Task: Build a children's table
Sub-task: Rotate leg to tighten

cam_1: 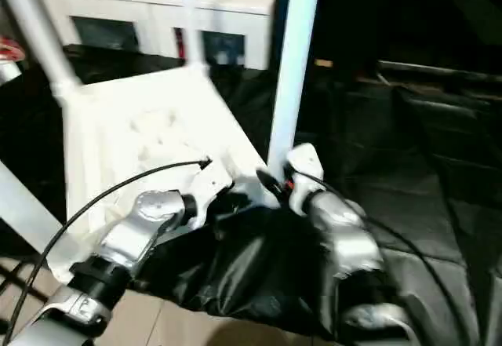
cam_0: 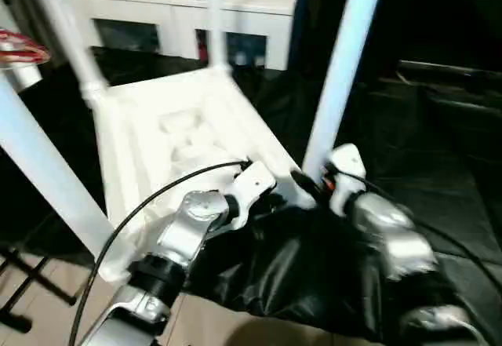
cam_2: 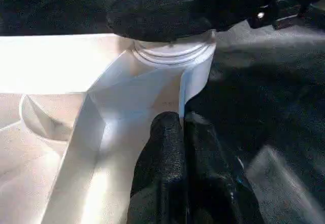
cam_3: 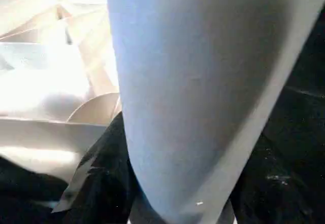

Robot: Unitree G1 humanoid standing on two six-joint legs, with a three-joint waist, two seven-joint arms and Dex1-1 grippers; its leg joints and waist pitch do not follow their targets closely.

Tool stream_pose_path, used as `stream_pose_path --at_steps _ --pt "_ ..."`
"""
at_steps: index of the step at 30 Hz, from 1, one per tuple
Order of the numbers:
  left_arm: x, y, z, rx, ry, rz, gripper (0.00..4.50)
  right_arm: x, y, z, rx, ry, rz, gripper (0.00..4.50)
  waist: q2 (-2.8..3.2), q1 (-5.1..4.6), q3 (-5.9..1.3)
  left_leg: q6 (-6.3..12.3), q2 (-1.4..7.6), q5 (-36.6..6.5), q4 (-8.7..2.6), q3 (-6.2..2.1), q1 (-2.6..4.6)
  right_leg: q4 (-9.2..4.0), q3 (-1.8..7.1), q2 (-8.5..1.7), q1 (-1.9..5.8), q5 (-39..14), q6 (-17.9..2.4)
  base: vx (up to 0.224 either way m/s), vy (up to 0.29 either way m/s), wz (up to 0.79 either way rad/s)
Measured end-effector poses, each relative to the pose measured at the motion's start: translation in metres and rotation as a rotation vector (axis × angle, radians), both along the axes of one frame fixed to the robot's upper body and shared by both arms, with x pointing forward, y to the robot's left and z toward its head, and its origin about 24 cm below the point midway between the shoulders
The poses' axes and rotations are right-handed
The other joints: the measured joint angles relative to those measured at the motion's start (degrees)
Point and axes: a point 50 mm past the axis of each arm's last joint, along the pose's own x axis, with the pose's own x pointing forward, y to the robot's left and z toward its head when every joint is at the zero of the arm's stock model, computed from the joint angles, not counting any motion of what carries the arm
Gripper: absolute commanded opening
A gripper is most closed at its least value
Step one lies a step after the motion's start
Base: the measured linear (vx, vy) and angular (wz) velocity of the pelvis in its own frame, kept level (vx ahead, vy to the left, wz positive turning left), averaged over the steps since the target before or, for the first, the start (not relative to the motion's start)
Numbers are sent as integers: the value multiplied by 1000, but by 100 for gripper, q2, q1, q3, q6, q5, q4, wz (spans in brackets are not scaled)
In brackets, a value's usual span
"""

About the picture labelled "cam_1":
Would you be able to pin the white plastic table top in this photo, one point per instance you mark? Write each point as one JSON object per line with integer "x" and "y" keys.
{"x": 137, "y": 99}

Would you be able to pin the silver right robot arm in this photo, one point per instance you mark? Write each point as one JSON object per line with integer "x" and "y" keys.
{"x": 345, "y": 236}

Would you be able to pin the black work mat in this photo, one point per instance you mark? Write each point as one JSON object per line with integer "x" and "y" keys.
{"x": 392, "y": 165}

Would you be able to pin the small gold label plate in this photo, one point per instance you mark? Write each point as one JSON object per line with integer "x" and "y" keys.
{"x": 323, "y": 63}

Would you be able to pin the red bottle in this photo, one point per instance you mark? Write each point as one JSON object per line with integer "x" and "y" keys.
{"x": 180, "y": 44}

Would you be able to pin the white sideboard cabinet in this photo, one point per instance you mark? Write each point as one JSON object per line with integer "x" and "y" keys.
{"x": 137, "y": 4}

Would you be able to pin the white plastic bin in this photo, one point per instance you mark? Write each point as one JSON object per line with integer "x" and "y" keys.
{"x": 8, "y": 71}

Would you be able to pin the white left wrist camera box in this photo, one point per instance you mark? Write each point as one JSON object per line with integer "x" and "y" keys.
{"x": 208, "y": 189}

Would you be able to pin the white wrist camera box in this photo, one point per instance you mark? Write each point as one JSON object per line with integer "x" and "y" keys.
{"x": 306, "y": 165}
{"x": 208, "y": 189}

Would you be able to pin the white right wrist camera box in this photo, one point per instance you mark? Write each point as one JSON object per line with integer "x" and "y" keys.
{"x": 306, "y": 165}

